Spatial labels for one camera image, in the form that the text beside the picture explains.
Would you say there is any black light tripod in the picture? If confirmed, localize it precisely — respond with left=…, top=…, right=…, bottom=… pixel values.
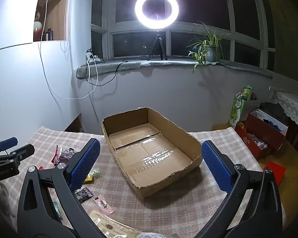
left=147, top=30, right=168, bottom=61

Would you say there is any black snack packet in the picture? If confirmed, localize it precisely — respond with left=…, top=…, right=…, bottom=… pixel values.
left=74, top=187, right=93, bottom=200

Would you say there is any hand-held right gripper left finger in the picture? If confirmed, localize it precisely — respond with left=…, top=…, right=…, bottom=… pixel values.
left=17, top=138, right=110, bottom=238

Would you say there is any white power strip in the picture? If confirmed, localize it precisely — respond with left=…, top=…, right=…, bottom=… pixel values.
left=86, top=52, right=101, bottom=63

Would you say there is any dark curtain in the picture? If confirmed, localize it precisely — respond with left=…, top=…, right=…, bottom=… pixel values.
left=263, top=0, right=298, bottom=80

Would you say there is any white ring light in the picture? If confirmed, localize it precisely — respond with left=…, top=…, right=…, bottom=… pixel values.
left=135, top=0, right=180, bottom=29

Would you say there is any pink snack packet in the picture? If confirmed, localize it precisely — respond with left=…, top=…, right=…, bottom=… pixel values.
left=93, top=196, right=115, bottom=215

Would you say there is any short white cable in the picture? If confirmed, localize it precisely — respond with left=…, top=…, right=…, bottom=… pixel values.
left=87, top=63, right=99, bottom=87

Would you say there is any white lace cloth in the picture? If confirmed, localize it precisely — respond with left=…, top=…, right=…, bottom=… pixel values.
left=269, top=89, right=298, bottom=133

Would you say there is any white vase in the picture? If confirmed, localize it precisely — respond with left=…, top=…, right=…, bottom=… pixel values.
left=34, top=21, right=43, bottom=41

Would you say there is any flat red lid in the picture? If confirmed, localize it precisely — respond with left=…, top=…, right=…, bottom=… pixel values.
left=262, top=162, right=286, bottom=186

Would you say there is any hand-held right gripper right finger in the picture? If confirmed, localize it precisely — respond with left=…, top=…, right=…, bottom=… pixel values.
left=194, top=140, right=283, bottom=238

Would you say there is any long white cable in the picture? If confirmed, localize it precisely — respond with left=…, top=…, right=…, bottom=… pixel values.
left=38, top=0, right=100, bottom=100

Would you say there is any red cardboard box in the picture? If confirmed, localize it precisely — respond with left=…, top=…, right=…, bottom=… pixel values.
left=235, top=113, right=288, bottom=160

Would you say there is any grey windowsill mat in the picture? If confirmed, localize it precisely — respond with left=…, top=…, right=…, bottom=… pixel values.
left=76, top=59, right=274, bottom=80

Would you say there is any potted spider plant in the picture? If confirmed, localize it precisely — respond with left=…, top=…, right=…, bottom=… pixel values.
left=186, top=21, right=232, bottom=73

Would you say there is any clear red-edged snack packet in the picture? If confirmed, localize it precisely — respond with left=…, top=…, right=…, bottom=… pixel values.
left=52, top=144, right=76, bottom=166

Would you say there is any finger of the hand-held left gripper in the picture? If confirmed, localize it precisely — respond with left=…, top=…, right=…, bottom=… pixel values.
left=0, top=144, right=35, bottom=165
left=0, top=136, right=18, bottom=154

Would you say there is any black cable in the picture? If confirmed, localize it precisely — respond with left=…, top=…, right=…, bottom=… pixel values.
left=86, top=47, right=130, bottom=88

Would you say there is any small green candy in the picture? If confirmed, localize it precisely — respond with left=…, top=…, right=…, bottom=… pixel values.
left=53, top=201, right=63, bottom=220

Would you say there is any pink plaid tablecloth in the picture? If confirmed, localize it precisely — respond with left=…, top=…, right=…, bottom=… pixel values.
left=0, top=125, right=287, bottom=238

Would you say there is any large beige snack packet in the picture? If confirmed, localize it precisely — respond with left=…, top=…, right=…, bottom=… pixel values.
left=88, top=209, right=144, bottom=238

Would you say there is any wooden wall shelf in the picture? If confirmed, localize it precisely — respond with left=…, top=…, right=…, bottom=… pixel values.
left=33, top=0, right=70, bottom=42

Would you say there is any green-yellow candy packet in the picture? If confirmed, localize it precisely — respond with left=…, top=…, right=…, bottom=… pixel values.
left=83, top=169, right=101, bottom=184

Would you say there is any person's fuzzy grey clothing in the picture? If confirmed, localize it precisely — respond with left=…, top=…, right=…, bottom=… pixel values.
left=129, top=231, right=164, bottom=238

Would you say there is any green printed bag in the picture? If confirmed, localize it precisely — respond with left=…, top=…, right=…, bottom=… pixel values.
left=228, top=85, right=254, bottom=127

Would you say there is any white-framed window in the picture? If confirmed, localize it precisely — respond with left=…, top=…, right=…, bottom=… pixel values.
left=91, top=0, right=276, bottom=70

